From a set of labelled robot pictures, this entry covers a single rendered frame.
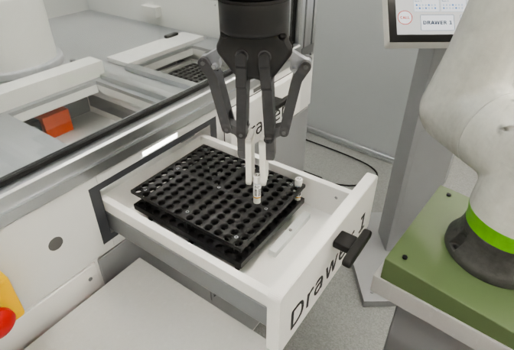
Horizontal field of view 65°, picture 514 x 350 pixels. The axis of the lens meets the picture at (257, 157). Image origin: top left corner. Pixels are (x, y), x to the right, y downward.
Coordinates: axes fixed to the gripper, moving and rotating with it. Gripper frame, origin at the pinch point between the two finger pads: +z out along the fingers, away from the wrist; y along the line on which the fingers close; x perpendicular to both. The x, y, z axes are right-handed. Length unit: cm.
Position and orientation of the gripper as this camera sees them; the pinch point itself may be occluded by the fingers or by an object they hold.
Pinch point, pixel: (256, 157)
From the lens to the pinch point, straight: 52.6
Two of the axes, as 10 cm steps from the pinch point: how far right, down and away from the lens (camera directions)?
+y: 9.9, 0.7, -1.4
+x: 1.6, -5.4, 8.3
